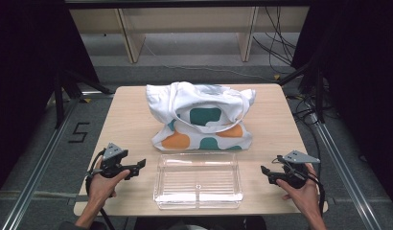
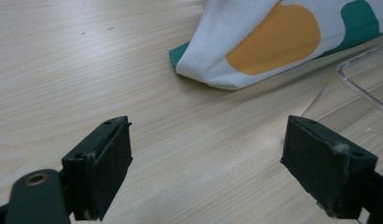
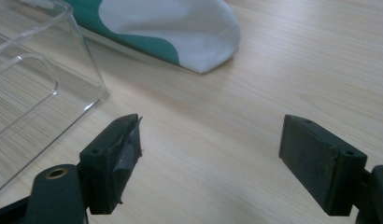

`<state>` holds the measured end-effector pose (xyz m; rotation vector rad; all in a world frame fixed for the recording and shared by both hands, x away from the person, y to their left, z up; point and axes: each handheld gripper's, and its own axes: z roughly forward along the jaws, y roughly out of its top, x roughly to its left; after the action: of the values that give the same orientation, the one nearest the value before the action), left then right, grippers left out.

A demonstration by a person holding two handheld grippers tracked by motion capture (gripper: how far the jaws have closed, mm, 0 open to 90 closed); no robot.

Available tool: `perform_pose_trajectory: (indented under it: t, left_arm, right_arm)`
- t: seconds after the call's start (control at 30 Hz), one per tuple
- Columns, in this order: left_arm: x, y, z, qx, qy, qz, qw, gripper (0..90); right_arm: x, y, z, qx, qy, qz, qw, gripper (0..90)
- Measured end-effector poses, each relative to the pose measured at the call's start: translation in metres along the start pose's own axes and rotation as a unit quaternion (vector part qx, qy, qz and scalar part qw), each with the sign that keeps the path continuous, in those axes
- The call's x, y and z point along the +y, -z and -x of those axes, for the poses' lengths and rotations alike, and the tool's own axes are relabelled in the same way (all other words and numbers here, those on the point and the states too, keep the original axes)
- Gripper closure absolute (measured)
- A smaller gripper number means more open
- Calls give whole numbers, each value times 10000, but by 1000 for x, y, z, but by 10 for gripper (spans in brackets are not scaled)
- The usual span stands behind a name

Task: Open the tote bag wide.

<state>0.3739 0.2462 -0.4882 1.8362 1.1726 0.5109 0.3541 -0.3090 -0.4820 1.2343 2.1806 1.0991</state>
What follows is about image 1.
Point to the black metal stand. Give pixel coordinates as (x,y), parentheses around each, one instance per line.
(319,96)
(59,99)

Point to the person's right hand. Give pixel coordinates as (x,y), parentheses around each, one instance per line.
(301,195)

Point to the clear plastic box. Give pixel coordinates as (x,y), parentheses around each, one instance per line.
(197,182)

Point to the white tote bag orange teal shapes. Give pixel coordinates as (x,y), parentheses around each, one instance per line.
(201,118)

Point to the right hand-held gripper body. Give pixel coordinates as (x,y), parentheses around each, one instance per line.
(293,169)

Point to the person's left hand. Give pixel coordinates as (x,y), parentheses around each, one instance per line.
(103,188)

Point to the black curtain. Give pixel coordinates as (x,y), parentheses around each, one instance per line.
(364,89)
(25,80)

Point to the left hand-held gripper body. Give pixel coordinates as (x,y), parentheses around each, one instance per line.
(112,159)

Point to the aluminium floor rail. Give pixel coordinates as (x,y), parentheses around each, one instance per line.
(344,169)
(38,166)

